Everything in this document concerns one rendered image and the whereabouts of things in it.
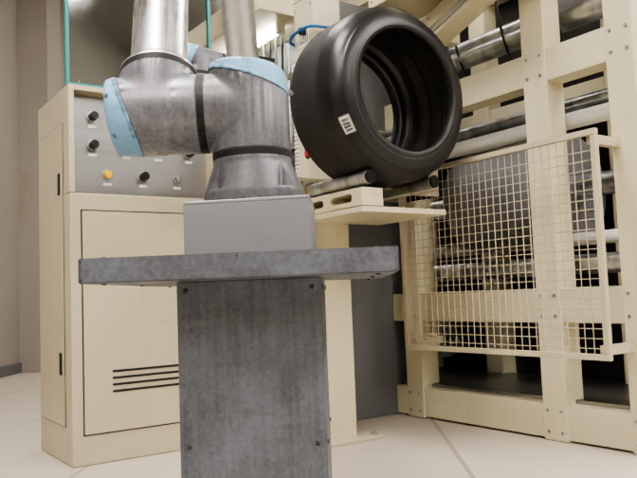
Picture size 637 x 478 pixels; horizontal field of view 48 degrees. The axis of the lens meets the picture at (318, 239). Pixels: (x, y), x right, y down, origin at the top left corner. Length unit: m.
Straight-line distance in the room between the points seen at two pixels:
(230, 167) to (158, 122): 0.15
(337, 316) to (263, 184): 1.42
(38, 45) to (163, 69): 5.17
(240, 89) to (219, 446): 0.63
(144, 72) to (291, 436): 0.71
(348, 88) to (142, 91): 1.03
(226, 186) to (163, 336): 1.37
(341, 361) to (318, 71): 1.04
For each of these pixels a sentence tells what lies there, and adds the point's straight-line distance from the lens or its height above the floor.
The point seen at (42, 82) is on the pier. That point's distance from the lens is 6.44.
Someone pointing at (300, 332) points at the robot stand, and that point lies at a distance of 1.24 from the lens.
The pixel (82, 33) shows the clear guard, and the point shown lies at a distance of 2.72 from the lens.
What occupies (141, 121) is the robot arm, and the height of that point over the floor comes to 0.85.
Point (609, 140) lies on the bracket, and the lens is 2.43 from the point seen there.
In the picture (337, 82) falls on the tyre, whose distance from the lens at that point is 2.29.
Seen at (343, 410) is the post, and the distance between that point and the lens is 2.69.
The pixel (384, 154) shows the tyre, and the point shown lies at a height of 0.97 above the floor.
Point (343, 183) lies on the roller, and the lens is 2.40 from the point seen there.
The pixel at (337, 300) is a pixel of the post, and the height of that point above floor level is 0.51.
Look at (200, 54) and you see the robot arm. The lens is 2.13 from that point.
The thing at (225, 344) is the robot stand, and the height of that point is 0.45.
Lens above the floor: 0.53
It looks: 4 degrees up
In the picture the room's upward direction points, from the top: 2 degrees counter-clockwise
